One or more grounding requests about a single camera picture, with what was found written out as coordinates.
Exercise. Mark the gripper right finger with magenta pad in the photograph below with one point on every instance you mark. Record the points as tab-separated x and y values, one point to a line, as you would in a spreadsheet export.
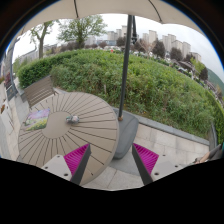
150	165

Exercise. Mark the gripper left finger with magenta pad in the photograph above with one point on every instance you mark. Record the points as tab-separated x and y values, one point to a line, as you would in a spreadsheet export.
70	167

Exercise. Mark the grey computer mouse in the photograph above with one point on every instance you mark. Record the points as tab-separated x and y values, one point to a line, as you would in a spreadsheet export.
72	119

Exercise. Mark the round slatted patio table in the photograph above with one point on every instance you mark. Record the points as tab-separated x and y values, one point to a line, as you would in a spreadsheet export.
97	127

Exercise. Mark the chair at right edge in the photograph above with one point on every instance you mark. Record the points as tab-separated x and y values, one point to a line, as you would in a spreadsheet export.
214	154

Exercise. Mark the green hedge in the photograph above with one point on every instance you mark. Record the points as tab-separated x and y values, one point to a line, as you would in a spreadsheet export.
151	89

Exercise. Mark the dark umbrella pole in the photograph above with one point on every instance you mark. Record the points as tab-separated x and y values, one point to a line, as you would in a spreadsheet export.
125	66

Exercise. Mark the beige patio umbrella canopy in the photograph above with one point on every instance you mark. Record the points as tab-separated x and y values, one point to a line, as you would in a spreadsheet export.
156	10

